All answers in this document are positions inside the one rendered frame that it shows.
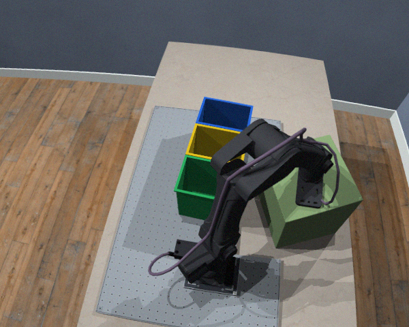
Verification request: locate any yellow bin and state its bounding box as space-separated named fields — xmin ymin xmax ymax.
xmin=186 ymin=123 xmax=240 ymax=159

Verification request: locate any blue open-top bin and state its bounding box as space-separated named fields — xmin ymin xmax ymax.
xmin=196 ymin=97 xmax=253 ymax=132

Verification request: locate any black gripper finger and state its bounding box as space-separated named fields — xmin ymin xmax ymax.
xmin=214 ymin=280 xmax=225 ymax=287

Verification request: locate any green bin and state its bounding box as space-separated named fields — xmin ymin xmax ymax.
xmin=174 ymin=155 xmax=217 ymax=220

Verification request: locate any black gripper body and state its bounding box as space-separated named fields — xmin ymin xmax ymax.
xmin=199 ymin=261 xmax=228 ymax=285

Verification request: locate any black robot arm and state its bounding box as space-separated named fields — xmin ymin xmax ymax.
xmin=178 ymin=119 xmax=333 ymax=284

